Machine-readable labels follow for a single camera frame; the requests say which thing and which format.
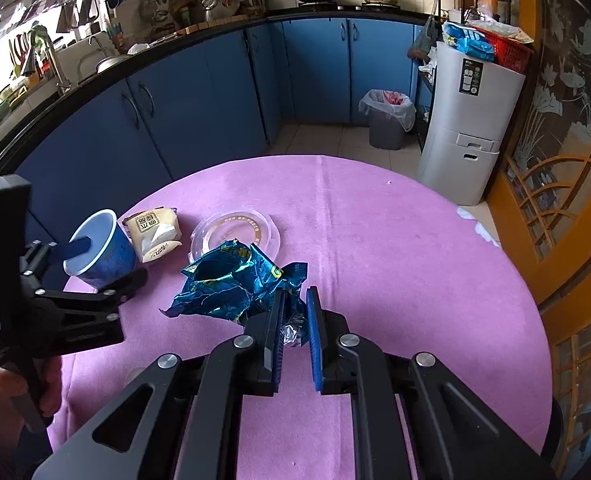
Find blue paper cup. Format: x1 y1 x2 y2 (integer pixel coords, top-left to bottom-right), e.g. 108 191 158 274
62 209 137 289

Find blue foil wrapper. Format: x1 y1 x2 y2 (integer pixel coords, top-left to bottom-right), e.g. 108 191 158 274
162 240 309 346

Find blue kitchen cabinets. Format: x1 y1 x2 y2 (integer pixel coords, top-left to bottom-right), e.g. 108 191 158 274
0 9 422 243

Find grey trash bin with bag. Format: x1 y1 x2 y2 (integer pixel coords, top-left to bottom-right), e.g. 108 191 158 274
358 89 416 151

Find person left hand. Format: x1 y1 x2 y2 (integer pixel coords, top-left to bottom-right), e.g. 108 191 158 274
0 353 65 434

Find beige snack wrapper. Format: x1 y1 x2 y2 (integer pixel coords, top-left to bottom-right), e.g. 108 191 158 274
122 207 182 263

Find clear round plastic lid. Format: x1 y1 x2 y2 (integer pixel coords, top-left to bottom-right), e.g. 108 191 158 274
188 209 282 262

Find purple tablecloth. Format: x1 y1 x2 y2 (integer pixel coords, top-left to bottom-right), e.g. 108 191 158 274
48 155 553 479

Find metal faucet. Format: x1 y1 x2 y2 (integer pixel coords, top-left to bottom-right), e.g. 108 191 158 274
21 22 72 93

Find orange glass door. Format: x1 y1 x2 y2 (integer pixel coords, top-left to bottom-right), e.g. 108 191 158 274
487 0 591 479

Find white tall appliance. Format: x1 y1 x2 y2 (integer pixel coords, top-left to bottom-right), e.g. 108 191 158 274
417 42 525 206

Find blue snack bags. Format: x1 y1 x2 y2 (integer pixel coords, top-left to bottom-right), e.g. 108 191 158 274
442 22 495 62

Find red basket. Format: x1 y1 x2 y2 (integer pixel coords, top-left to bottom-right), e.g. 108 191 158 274
477 27 532 74

